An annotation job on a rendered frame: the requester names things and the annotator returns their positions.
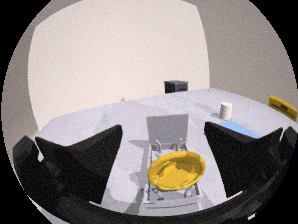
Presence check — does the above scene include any grey dish rack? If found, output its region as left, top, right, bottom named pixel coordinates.
left=144, top=112, right=204, bottom=208

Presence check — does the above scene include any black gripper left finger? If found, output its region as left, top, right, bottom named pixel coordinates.
left=35, top=124, right=122, bottom=204

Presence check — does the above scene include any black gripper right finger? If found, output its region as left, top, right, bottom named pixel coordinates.
left=204, top=121, right=283, bottom=198

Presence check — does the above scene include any yellow plate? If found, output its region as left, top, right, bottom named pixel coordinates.
left=146, top=151, right=206, bottom=190

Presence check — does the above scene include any white cylinder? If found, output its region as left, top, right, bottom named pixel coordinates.
left=220, top=101, right=233, bottom=121

